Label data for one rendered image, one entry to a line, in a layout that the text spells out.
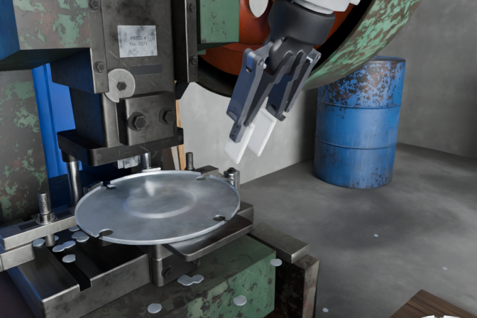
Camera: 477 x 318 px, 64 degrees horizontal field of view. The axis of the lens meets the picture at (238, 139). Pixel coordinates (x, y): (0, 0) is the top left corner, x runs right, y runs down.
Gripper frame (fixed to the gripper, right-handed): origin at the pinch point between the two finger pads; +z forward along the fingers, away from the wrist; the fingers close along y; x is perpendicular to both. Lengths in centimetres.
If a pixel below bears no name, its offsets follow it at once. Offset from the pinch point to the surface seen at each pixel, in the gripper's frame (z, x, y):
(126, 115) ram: 7.8, 18.6, -7.9
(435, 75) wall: 57, 57, 329
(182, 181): 24.1, 14.1, 5.3
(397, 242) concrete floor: 96, -17, 147
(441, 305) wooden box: 46, -39, 63
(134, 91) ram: 6.1, 22.5, -4.5
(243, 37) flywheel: 3.1, 35.1, 33.7
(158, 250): 25.1, 2.6, -7.7
